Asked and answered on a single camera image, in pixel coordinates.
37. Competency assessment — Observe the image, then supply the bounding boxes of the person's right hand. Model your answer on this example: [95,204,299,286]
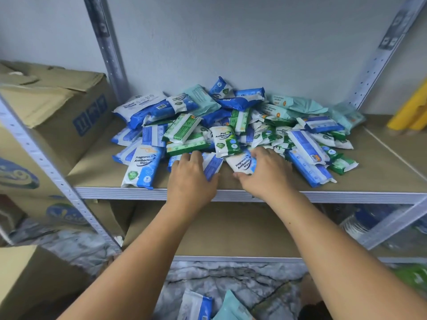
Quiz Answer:
[234,146,298,205]

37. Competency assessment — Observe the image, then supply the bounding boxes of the person's left hand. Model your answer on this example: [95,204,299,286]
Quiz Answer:
[165,151,220,214]

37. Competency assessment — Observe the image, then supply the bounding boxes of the grey metal shelf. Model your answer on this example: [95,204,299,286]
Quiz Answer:
[0,0,427,264]

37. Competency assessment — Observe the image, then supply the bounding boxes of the pile of wipe packets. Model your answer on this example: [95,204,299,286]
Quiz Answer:
[110,76,367,191]

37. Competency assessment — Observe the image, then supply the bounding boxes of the teal wipes pack stack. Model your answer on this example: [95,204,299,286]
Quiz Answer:
[212,290,256,320]

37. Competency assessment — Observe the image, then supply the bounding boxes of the person's left forearm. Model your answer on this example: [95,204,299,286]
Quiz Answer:
[59,200,214,320]

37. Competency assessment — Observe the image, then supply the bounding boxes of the person's right forearm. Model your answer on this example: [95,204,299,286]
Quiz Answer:
[267,190,427,320]

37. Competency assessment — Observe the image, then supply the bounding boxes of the person's right foot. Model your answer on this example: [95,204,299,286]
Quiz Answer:
[298,273,324,311]

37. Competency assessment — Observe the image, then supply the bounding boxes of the water bottles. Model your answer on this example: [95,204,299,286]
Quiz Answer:
[339,203,427,254]

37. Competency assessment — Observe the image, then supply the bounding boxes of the cardboard box blue print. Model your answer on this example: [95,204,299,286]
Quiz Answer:
[0,60,117,197]
[7,193,137,240]

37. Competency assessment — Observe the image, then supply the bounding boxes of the yellow bottle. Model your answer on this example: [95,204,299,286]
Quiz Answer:
[387,80,427,131]
[408,106,427,132]

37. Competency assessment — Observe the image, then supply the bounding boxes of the plain cardboard box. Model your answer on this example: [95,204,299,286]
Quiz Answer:
[0,245,88,320]

